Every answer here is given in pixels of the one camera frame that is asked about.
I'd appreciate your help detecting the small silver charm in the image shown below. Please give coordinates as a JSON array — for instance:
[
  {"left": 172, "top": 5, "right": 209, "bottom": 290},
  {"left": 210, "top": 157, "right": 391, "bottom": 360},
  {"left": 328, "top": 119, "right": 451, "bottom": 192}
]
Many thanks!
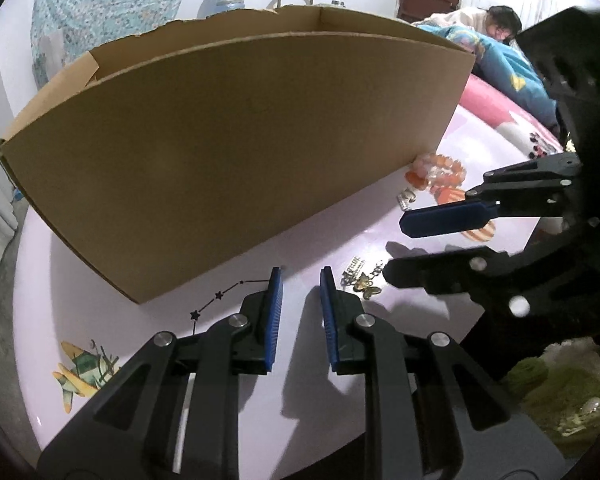
[{"left": 341, "top": 256, "right": 366, "bottom": 281}]

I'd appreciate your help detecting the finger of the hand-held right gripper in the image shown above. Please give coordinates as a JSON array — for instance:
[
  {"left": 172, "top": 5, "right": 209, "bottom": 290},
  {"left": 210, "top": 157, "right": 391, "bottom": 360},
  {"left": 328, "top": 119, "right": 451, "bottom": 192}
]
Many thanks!
[
  {"left": 382, "top": 246, "right": 537, "bottom": 320},
  {"left": 399, "top": 152, "right": 583, "bottom": 239}
]

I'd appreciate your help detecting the blue patterned quilt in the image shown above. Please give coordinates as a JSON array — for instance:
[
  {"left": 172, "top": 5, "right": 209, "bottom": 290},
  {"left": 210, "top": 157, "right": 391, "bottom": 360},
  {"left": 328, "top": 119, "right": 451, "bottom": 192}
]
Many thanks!
[{"left": 420, "top": 24, "right": 561, "bottom": 128}]

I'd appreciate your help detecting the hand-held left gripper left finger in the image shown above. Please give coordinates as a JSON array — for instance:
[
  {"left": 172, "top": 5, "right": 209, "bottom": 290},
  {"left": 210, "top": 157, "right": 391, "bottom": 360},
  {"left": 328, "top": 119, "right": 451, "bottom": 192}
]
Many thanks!
[{"left": 37, "top": 266, "right": 285, "bottom": 480}]

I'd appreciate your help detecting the orange bead bracelet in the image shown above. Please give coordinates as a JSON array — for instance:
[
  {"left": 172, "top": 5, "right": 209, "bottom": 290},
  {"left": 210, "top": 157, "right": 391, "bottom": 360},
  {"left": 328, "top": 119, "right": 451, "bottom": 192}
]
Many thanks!
[{"left": 411, "top": 152, "right": 467, "bottom": 191}]

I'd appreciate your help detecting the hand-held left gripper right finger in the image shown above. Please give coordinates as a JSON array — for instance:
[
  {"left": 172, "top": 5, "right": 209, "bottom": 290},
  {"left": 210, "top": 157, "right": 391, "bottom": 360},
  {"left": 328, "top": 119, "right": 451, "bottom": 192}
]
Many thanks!
[{"left": 319, "top": 266, "right": 566, "bottom": 480}]

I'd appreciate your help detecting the brown cardboard box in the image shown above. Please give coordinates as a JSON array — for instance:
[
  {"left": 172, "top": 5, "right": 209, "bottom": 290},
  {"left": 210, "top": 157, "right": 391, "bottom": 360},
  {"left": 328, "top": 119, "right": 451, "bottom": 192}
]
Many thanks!
[{"left": 0, "top": 4, "right": 477, "bottom": 305}]

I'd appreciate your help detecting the pink bedding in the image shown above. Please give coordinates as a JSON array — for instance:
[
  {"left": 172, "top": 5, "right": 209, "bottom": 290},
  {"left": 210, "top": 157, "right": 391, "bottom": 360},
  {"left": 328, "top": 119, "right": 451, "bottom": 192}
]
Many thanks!
[{"left": 460, "top": 74, "right": 566, "bottom": 158}]

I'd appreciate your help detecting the teal patterned hanging cloth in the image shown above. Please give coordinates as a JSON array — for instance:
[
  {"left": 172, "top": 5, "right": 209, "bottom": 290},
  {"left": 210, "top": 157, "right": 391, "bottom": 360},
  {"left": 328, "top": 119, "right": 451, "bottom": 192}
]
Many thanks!
[{"left": 30, "top": 0, "right": 201, "bottom": 91}]

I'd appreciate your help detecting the gold butterfly brooch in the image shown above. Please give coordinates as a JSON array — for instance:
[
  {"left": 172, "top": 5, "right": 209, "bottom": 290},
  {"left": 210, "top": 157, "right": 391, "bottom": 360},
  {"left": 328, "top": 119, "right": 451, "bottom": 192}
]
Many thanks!
[{"left": 352, "top": 272, "right": 383, "bottom": 301}]

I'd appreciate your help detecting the white printed table cover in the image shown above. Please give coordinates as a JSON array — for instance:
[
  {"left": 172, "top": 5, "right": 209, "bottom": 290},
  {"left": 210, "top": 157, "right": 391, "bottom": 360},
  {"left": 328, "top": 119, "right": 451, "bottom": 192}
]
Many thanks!
[{"left": 12, "top": 110, "right": 566, "bottom": 453}]

